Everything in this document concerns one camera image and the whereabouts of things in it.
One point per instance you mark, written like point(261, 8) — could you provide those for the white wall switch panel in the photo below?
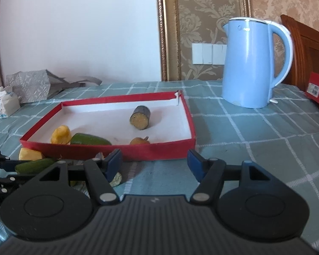
point(207, 53)

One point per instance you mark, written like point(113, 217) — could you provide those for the light blue electric kettle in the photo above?
point(247, 66)

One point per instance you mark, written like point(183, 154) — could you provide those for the grey patterned gift bag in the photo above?
point(29, 85)

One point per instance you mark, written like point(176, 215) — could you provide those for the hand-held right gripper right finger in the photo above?
point(196, 164)

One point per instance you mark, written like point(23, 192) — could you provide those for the shallow red cardboard box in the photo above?
point(101, 111)

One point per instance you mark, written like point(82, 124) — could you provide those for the tissue pack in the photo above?
point(5, 106)

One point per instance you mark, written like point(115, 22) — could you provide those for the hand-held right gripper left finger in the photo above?
point(113, 164)

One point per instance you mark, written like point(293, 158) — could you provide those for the yellow mango piece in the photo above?
point(60, 135)
point(30, 154)

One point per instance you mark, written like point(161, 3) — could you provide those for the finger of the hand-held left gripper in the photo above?
point(13, 182)
point(2, 163)

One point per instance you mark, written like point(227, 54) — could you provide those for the green cucumber piece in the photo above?
point(90, 140)
point(34, 165)

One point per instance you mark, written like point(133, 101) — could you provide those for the ornate gold wall frame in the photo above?
point(163, 32)

